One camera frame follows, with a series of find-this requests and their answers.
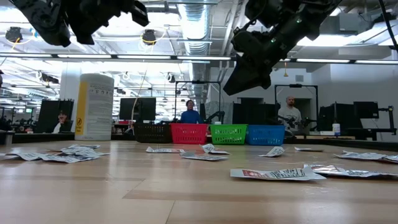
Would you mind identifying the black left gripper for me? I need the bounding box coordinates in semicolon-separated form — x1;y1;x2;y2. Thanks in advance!
67;0;150;46

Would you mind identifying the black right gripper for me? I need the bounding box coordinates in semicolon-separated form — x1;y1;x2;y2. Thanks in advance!
223;0;321;96

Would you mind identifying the ceiling strip light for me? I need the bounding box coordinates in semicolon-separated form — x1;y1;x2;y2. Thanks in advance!
176;55;233;62
295;58;351;64
57;54;113;59

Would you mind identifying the black ceiling device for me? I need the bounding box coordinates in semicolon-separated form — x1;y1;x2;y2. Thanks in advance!
142;29;157;46
5;27;23;43

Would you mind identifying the person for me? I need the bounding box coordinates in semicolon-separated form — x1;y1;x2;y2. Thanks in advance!
180;99;202;124
278;95;302;130
52;111;74;134

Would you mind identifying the blue plastic basket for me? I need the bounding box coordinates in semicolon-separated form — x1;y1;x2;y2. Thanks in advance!
245;124;286;146

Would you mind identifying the green plastic basket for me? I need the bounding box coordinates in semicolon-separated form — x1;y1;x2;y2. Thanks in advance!
210;124;249;146

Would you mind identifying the red plastic basket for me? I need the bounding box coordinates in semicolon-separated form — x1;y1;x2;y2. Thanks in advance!
170;123;209;145

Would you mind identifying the ceiling panel light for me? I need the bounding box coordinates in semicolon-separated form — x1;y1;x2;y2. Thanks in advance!
297;33;352;47

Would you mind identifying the white wipes canister yellow label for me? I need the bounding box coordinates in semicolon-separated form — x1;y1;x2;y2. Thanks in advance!
74;73;115;141

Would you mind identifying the black computer monitor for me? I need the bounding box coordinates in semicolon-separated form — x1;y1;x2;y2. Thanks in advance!
119;97;157;121
318;103;355;131
353;101;379;119

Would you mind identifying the black partition panel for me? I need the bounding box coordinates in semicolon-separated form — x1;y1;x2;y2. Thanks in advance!
37;98;75;133

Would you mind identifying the black plastic basket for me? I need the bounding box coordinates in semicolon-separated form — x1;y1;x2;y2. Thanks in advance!
133;123;173;144

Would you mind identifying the black frame stand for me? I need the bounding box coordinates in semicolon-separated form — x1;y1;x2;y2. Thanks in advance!
175;80;221;119
274;83;319;125

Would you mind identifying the silver ventilation duct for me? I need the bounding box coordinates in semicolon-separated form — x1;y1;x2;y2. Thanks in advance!
178;0;218;100

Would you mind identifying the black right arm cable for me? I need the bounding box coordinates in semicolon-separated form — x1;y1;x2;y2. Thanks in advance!
377;0;398;50

